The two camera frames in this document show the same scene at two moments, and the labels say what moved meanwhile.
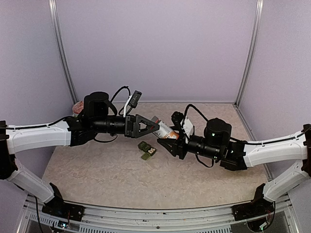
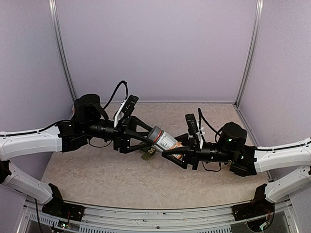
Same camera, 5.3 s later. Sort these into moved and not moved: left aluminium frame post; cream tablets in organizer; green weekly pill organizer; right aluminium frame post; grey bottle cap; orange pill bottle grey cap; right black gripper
Moved: orange pill bottle grey cap; right black gripper; grey bottle cap
Not moved: right aluminium frame post; left aluminium frame post; cream tablets in organizer; green weekly pill organizer
